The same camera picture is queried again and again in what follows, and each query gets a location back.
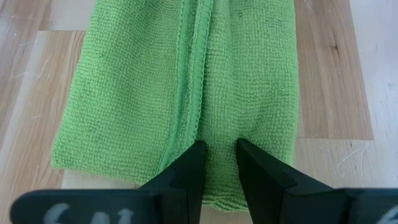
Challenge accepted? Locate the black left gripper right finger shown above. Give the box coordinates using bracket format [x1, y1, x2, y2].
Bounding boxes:
[236, 138, 398, 224]

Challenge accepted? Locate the green microfiber towel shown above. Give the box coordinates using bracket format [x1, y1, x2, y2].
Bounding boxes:
[50, 0, 300, 213]

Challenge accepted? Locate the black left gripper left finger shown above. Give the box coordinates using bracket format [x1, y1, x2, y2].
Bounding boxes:
[9, 140, 207, 224]

